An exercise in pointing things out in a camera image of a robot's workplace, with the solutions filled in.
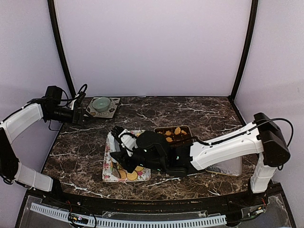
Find black frame post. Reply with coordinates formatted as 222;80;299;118
47;0;76;97
228;0;259;104

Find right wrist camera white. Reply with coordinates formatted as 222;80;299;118
111;126;138;157

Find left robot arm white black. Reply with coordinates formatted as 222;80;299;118
0;84;87;207

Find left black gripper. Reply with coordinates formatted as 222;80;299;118
45;106;96;126

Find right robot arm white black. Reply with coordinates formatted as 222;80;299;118
108;113;291;206

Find round waffle cookie bottom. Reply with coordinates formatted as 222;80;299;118
127;171;138;181

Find floral rectangular tray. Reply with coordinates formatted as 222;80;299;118
102;133;151;182

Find silver tin lid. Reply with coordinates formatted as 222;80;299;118
205;157;242;177

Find metal serving tongs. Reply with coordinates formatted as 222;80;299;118
108;132;122;178

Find swirl pink cookie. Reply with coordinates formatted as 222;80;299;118
118;170;127;180

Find left black frame post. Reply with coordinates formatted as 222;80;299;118
47;0;76;97

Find gold cookie tin box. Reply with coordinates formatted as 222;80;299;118
154;125;193;147

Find white cable duct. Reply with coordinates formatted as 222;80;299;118
30;203;227;228

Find floral square coaster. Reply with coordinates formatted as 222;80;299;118
85;97;121;119

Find right black frame post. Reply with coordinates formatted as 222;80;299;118
228;0;259;104

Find flower cookie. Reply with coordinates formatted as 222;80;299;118
174;127;181;135

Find green ceramic bowl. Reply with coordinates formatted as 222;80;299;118
92;97;111;112

